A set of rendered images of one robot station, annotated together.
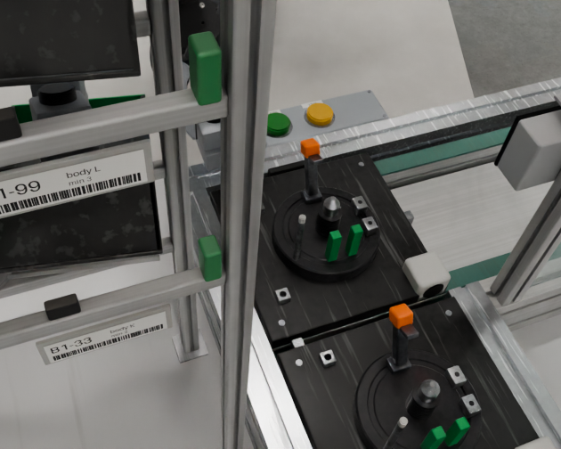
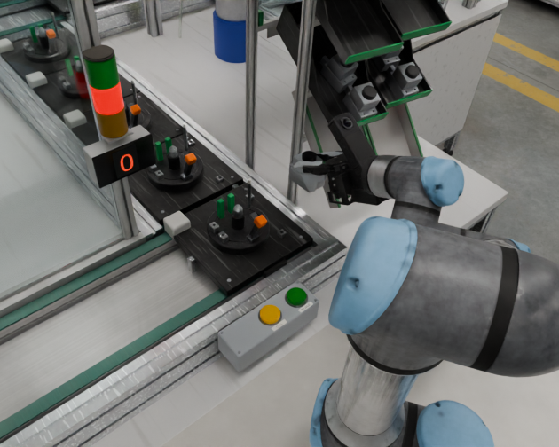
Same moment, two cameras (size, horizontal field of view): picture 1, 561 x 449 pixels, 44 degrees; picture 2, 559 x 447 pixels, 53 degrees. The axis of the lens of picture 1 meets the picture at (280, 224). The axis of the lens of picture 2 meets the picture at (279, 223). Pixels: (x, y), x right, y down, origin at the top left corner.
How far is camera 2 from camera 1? 1.40 m
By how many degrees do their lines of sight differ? 80
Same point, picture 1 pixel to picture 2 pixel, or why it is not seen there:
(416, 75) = not seen: outside the picture
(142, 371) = (306, 203)
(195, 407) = not seen: hidden behind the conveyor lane
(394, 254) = (196, 231)
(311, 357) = (227, 180)
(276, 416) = (235, 166)
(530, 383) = not seen: hidden behind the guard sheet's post
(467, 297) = (150, 230)
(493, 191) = (129, 323)
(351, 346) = (209, 188)
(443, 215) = (165, 294)
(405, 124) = (203, 330)
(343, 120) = (251, 317)
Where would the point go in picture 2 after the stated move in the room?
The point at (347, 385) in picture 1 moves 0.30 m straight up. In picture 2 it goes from (208, 175) to (201, 66)
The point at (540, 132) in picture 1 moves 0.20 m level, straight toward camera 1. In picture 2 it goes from (139, 129) to (176, 75)
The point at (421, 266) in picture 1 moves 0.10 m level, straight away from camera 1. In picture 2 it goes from (180, 218) to (169, 252)
